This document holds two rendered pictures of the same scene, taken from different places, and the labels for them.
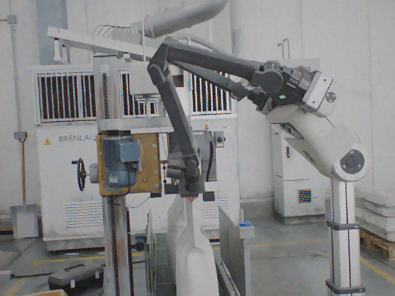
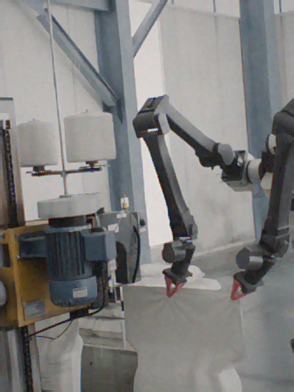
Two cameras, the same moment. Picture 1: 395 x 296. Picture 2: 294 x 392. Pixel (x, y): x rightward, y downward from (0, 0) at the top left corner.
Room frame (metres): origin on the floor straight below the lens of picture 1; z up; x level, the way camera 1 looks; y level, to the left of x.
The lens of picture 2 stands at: (0.46, 1.84, 1.50)
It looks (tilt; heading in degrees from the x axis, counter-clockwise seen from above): 3 degrees down; 315
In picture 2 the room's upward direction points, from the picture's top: 5 degrees counter-clockwise
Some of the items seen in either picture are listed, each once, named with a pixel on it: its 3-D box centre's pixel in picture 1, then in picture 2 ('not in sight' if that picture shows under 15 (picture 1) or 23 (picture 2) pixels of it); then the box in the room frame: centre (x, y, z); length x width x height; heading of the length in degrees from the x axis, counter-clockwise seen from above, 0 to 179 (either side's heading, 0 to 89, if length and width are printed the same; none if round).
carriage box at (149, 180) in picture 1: (129, 162); (27, 269); (2.50, 0.38, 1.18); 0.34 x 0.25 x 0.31; 95
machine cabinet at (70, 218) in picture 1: (140, 153); not in sight; (5.64, 0.71, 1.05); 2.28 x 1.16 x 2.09; 95
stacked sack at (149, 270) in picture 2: not in sight; (161, 275); (4.76, -2.60, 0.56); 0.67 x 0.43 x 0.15; 5
